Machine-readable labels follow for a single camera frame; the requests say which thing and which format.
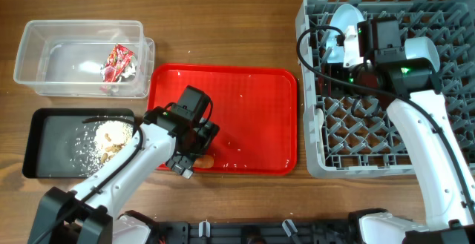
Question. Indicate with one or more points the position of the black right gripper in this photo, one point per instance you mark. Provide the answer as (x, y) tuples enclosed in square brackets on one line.
[(335, 72)]

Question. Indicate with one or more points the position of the orange carrot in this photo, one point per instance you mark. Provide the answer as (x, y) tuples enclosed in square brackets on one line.
[(205, 161)]

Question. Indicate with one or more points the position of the light blue plate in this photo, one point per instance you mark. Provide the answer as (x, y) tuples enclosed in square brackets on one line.
[(344, 16)]

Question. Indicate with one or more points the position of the grey dishwasher rack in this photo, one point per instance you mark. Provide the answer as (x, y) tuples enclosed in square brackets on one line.
[(359, 140)]

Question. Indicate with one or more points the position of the light blue bowl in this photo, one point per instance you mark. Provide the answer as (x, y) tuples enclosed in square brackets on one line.
[(422, 47)]

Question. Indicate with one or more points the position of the black waste tray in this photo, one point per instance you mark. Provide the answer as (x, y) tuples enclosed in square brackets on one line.
[(60, 145)]

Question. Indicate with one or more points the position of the crumpled white tissue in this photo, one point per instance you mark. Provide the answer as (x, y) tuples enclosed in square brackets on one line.
[(128, 74)]

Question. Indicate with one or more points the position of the black mounting rail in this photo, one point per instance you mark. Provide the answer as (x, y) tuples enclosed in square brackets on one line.
[(288, 231)]

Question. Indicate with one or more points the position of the red snack wrapper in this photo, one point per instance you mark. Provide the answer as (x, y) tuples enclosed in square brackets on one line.
[(116, 63)]

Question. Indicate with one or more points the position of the rice and peanut shells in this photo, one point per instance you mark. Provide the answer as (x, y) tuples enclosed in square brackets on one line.
[(97, 143)]

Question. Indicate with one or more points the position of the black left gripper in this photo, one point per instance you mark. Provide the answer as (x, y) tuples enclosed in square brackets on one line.
[(178, 162)]

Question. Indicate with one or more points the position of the white plastic spoon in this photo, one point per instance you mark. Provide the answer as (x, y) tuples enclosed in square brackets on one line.
[(319, 121)]

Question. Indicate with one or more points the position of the red serving tray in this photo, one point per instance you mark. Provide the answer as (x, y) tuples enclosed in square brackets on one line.
[(255, 108)]

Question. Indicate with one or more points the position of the clear plastic bin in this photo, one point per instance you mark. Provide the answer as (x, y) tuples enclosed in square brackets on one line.
[(65, 57)]

